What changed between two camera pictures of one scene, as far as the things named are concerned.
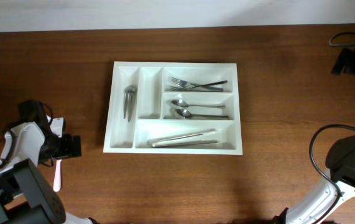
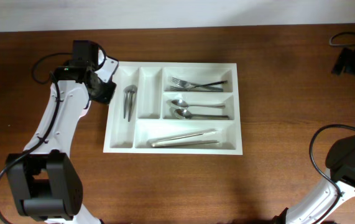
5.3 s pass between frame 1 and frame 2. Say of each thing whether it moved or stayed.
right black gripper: stayed
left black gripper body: moved
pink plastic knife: moved
